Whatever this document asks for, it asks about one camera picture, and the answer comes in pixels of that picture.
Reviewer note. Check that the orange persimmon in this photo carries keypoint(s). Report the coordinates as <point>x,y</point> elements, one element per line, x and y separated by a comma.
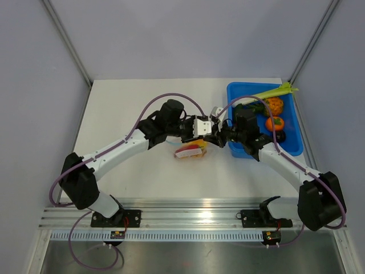
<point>277,124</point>

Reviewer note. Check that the left aluminium frame post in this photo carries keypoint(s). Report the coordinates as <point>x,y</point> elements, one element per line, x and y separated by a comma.
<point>64,37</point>

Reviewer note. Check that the dark purple fruit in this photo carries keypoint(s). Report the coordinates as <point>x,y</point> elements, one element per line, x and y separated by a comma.
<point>280,136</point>

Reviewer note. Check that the circuit board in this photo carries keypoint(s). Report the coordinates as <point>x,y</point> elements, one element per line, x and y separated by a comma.
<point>117,235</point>
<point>272,237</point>

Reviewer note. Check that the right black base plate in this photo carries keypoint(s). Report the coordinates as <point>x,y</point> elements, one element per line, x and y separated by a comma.
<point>256,218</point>

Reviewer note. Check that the white slotted cable duct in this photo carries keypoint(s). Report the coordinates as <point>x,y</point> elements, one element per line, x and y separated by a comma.
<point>165,236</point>

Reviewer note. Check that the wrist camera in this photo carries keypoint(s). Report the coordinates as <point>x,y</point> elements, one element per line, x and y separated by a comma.
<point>201,127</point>
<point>217,112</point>

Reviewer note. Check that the aluminium frame post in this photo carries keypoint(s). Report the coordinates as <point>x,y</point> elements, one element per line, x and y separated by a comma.
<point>314,39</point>
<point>64,37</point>

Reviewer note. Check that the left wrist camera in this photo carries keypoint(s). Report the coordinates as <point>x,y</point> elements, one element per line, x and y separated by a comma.
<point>201,127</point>

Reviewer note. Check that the yellow mango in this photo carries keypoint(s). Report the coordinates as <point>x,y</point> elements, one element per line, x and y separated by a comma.
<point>201,143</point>

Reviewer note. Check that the right circuit board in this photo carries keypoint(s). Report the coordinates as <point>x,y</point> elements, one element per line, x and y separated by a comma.
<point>272,237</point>

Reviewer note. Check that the aluminium mounting rail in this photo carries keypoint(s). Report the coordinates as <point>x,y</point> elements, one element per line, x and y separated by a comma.
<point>167,214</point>

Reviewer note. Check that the green celery stalk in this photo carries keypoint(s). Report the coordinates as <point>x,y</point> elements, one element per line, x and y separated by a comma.
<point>283,89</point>

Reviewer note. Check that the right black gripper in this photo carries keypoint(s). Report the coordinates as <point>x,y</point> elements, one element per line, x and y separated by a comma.
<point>216,139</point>

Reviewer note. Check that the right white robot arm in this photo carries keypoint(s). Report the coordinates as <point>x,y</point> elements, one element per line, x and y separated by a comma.
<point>320,201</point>

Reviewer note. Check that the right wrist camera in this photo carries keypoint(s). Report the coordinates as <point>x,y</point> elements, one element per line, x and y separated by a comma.
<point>217,112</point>

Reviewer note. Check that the red chili pepper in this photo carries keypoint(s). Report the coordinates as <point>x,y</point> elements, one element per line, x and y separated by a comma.
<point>188,151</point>

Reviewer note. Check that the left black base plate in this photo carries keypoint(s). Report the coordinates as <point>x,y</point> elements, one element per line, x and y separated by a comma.
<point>129,218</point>

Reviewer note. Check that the orange toy pineapple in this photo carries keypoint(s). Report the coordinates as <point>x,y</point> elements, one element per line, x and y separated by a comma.
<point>275,105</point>

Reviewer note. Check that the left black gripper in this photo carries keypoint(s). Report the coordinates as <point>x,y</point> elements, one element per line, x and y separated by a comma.
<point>190,136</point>

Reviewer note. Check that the blue plastic tray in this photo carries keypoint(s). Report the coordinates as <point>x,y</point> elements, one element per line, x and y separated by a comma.
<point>293,143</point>

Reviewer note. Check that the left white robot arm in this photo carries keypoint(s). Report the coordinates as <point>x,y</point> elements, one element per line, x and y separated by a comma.
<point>80,174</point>

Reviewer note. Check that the clear zip top bag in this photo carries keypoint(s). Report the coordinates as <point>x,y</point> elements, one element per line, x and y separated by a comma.
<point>174,144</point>

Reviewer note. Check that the left circuit board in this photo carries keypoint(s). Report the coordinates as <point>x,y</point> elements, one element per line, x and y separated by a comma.
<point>117,235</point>

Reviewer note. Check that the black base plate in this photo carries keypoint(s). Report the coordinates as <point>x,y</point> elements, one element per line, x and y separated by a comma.
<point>256,218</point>
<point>129,218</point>

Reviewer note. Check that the right aluminium frame post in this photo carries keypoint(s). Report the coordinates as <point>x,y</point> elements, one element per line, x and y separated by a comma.
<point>314,39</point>

